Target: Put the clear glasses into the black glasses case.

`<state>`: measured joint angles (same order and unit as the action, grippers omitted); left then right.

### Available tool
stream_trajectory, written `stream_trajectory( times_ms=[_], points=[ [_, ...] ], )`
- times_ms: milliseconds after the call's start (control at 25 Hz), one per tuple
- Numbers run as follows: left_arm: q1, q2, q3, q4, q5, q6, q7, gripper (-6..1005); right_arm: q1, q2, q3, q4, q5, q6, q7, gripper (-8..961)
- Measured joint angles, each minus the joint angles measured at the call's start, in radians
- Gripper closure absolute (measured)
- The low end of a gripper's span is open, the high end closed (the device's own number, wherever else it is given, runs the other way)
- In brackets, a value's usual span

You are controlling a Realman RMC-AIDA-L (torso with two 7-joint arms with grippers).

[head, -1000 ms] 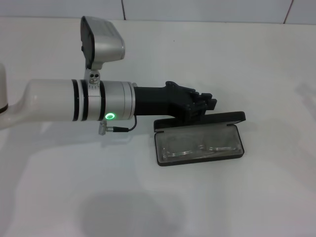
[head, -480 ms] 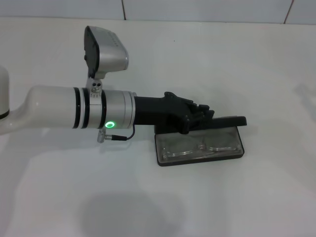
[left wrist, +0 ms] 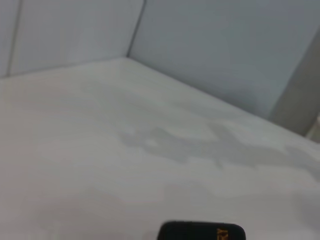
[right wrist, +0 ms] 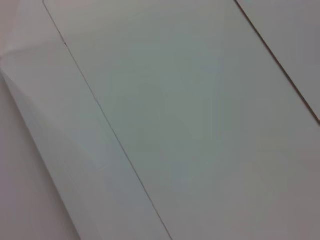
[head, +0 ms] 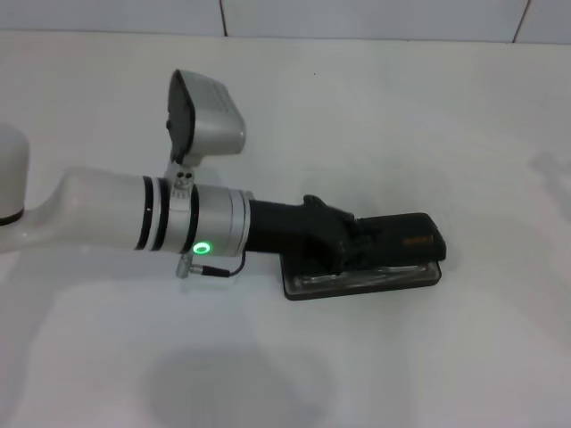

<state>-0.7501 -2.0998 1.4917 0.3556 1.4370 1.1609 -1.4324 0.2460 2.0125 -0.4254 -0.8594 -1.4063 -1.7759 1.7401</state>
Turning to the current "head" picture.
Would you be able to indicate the clear white glasses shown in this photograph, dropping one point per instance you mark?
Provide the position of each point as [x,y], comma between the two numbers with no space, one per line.
[392,274]

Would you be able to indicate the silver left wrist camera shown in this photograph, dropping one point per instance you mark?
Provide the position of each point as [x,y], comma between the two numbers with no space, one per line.
[214,120]

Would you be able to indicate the silver camera mount clamp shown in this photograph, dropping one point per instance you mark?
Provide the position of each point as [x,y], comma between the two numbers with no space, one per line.
[183,183]

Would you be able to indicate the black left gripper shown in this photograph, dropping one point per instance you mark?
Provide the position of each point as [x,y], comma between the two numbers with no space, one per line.
[294,227]

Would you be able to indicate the black glasses case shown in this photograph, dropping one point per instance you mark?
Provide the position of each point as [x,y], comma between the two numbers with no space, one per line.
[401,227]

